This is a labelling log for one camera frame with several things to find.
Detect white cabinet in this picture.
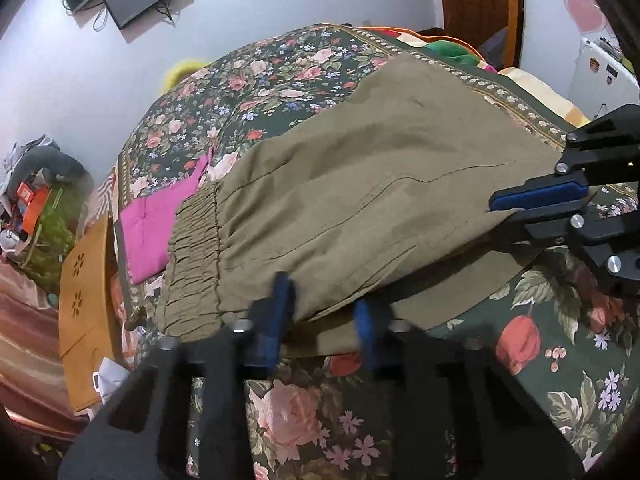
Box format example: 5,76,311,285
570,37,640,121

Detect green patterned cloth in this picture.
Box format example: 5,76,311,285
25,185,86,291

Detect pink striped blanket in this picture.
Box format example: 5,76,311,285
0,257,81,436

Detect white cloth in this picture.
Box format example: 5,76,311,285
92,357,133,406

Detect dark cloth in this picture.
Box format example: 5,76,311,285
479,27,510,70

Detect brown wooden board flower cutouts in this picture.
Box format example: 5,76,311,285
59,216,123,413

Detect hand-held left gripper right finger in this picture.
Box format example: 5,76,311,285
352,300,586,480

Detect pink cloth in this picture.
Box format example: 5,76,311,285
120,155,216,285

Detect olive green pants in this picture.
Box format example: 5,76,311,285
155,52,566,356

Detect floral dark green bedspread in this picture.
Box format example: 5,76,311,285
107,24,640,480

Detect grey cloth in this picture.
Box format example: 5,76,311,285
7,145,86,196

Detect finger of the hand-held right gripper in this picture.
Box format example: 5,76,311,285
489,105,640,212
502,205,640,296

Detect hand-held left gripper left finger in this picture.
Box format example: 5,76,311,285
57,272,296,480

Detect multicoloured blanket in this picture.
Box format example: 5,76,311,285
350,25,591,128

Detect orange box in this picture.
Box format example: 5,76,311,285
15,182,53,231

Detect yellow fuzzy object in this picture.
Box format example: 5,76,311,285
161,58,213,93

